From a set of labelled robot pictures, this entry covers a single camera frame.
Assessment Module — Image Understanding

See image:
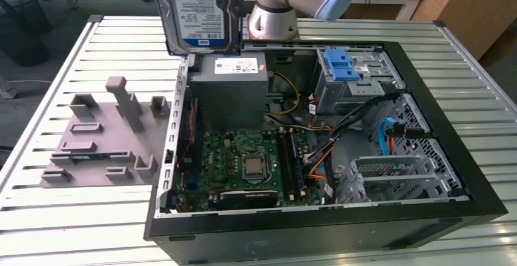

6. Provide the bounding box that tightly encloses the green motherboard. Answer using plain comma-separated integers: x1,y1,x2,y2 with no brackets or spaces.
177,128,323,212

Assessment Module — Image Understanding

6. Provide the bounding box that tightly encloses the orange wire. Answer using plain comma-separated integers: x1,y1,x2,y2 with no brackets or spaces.
307,153,329,182

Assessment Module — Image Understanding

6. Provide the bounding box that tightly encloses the red data wire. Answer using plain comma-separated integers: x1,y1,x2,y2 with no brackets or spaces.
306,95,335,131

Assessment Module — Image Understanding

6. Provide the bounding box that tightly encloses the grey parts rack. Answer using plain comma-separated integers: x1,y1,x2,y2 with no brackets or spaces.
38,76,174,190

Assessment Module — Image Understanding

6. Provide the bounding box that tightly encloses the black graphics card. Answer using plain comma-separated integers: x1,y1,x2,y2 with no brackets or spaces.
217,188,279,211

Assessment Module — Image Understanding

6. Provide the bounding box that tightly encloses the thin red black wire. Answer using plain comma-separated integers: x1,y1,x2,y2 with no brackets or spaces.
179,98,198,161

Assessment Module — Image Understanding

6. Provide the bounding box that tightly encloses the installed RAM stick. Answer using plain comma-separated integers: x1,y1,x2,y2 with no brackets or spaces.
279,130,306,200

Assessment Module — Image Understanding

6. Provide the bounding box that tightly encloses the RAM stick in rack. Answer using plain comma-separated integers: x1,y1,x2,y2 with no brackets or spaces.
67,153,109,161

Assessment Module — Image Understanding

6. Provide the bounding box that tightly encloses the black power wire connector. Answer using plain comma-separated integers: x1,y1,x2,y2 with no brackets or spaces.
394,120,435,140

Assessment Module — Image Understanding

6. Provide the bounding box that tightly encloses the blue drive bay latch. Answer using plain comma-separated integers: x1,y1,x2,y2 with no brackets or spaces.
322,48,361,82

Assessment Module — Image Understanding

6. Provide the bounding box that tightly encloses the yellow wire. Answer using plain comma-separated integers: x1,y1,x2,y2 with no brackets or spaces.
263,71,302,117

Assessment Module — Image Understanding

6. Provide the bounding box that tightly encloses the grey power supply unit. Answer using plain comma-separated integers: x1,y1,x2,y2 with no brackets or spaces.
189,51,269,130

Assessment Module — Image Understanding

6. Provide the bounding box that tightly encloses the blue data wire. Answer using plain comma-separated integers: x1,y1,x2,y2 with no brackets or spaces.
378,119,398,155

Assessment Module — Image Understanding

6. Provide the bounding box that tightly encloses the black cable bundle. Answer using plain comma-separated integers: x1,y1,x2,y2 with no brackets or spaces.
305,91,409,162

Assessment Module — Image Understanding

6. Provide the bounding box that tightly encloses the CPU in socket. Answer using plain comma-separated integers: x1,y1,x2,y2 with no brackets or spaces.
241,150,270,184

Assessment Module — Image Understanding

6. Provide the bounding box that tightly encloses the black PC case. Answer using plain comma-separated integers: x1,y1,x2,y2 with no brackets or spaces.
142,38,508,264

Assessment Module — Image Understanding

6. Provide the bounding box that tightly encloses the wooden cabinet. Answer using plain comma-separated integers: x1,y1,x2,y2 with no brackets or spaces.
411,0,517,64

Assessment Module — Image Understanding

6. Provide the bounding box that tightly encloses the silver disk bay cage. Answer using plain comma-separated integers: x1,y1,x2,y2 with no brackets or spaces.
337,153,461,203

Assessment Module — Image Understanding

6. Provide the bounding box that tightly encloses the hard disk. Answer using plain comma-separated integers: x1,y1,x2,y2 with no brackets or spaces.
150,0,245,56

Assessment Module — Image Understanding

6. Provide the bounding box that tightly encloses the silver optical drive cage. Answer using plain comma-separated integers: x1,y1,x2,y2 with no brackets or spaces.
314,47,405,116

